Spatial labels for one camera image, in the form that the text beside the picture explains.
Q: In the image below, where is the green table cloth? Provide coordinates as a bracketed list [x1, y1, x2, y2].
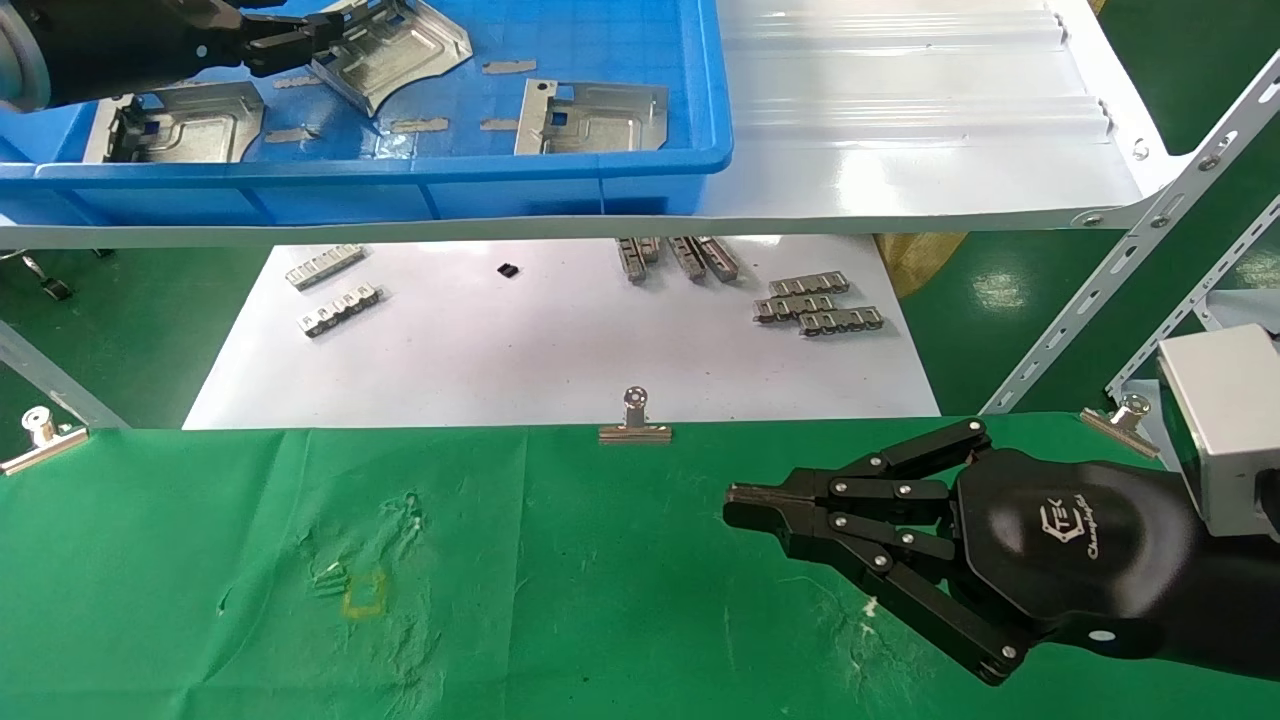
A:
[0, 412, 1280, 720]

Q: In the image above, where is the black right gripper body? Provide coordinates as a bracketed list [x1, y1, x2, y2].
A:
[950, 448, 1201, 661]

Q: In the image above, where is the chrome binder clip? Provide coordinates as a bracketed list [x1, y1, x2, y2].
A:
[1080, 393, 1163, 459]
[0, 406, 91, 476]
[598, 387, 674, 445]

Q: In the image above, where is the white metal shelf board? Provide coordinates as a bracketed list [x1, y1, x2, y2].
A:
[0, 0, 1191, 251]

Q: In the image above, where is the short slotted shelf upright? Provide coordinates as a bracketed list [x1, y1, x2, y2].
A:
[1105, 195, 1280, 401]

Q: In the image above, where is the blue plastic bin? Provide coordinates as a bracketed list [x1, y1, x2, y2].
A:
[0, 0, 734, 229]

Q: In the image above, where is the metal bracket with black clip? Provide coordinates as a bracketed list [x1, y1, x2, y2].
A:
[83, 82, 267, 165]

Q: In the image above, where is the flat sheet metal bracket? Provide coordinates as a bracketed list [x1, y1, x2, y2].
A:
[514, 80, 669, 157]

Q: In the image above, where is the white paper sheet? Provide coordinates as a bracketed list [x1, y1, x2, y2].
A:
[183, 237, 941, 431]

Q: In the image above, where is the tan cardboard box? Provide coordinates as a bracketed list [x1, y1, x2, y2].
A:
[873, 232, 969, 299]

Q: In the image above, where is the grey slotted shelf post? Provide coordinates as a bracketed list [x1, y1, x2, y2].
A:
[0, 320, 131, 431]

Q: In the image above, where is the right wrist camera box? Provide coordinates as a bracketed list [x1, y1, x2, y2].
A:
[1158, 322, 1280, 541]

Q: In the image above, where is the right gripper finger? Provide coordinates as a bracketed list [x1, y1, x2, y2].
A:
[723, 417, 994, 526]
[723, 510, 1031, 688]

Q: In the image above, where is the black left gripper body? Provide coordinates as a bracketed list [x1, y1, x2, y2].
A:
[40, 0, 246, 106]

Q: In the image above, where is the curved-edge sheet metal bracket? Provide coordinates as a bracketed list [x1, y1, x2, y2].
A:
[310, 0, 474, 118]

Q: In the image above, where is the long slotted shelf upright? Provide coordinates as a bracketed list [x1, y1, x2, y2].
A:
[985, 50, 1280, 415]

